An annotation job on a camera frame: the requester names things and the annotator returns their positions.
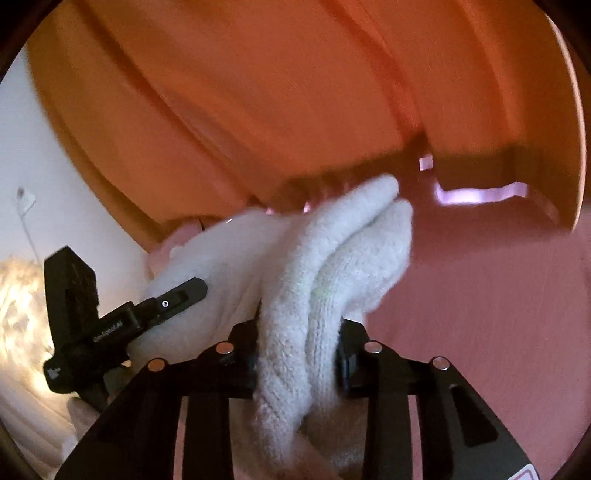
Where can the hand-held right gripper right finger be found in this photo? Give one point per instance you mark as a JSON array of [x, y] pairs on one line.
[[353, 367]]

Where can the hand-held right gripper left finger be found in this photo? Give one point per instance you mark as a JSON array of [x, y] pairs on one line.
[[242, 367]]

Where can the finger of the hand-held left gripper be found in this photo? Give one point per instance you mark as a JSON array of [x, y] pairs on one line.
[[175, 297]]

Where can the white garment with pink ribbon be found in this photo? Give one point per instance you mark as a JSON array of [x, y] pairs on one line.
[[217, 258]]

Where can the white knit sock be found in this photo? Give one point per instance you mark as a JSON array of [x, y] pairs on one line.
[[323, 277]]

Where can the sunlit white cloth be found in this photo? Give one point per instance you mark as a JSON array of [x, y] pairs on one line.
[[23, 300]]

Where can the pink flower-shaped plush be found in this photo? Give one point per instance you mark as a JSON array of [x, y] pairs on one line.
[[189, 228]]

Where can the pink bed sheet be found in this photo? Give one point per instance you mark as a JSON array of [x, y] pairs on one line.
[[485, 300]]

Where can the white wall socket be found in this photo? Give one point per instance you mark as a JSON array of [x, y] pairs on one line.
[[22, 197]]

